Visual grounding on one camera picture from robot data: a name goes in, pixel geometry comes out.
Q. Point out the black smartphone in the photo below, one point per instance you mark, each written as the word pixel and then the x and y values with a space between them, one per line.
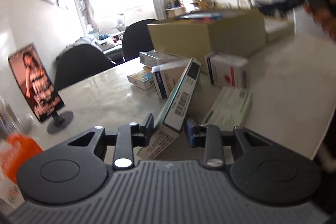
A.
pixel 34 82

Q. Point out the person's right hand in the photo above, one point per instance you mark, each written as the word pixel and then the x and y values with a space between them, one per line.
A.
pixel 325 16

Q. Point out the tan cardboard box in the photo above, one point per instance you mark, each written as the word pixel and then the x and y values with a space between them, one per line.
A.
pixel 223 35

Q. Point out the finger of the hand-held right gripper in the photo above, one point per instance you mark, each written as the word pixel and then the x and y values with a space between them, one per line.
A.
pixel 283 5

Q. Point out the white blue-print medicine box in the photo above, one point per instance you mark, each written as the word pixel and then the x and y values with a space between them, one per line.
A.
pixel 157 57

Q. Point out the grey phone stand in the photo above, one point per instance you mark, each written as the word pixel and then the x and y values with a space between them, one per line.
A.
pixel 60 124

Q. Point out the grey sofa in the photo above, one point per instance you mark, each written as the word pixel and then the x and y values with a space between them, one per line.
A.
pixel 92 41

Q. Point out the white strawberry-print medicine box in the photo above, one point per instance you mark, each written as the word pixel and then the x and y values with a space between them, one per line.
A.
pixel 228 69
pixel 168 79

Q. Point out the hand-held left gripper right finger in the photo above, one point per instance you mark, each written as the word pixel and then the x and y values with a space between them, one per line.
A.
pixel 191 134

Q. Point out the orange tissue packet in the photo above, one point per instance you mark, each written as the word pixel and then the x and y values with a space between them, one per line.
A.
pixel 18 158

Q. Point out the white grey medicine box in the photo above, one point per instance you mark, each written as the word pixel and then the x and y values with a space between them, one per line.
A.
pixel 178 98

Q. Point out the black chair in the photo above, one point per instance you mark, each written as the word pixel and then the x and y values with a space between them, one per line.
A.
pixel 136 37
pixel 84 64

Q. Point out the white marble desktop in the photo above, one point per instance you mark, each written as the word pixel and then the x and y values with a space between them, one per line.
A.
pixel 105 103

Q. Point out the standing picture frame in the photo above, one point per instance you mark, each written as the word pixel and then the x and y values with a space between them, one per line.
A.
pixel 244 2

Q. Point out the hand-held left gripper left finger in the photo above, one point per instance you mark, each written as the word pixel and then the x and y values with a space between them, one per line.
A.
pixel 149 126

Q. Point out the tan cardboard box lid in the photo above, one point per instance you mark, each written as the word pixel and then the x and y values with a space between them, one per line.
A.
pixel 278 29

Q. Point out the green orange medicine box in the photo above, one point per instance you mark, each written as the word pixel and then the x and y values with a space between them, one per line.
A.
pixel 228 106

